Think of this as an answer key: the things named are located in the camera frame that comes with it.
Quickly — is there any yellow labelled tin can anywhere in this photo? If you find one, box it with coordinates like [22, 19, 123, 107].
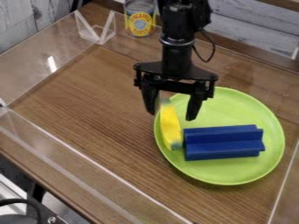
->
[125, 0, 157, 38]

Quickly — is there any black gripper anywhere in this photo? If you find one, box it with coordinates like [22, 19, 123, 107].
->
[134, 61, 220, 121]

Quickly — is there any blue plastic block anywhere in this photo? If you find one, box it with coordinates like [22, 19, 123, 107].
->
[184, 125, 266, 161]

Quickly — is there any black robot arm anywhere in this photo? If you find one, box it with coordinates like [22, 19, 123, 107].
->
[134, 0, 220, 121]

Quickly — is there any black cable lower left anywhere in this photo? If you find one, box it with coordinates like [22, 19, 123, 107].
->
[0, 198, 43, 224]

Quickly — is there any green plate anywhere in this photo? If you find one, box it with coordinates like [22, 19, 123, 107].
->
[154, 87, 286, 186]

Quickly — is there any black metal table bracket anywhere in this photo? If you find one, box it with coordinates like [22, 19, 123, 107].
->
[29, 183, 69, 224]

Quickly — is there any clear acrylic corner bracket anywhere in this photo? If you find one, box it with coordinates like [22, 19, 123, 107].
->
[75, 10, 117, 46]

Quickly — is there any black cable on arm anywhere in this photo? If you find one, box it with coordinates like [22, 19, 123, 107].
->
[192, 25, 218, 63]

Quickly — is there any yellow toy banana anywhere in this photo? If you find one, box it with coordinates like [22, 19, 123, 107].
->
[161, 99, 184, 151]

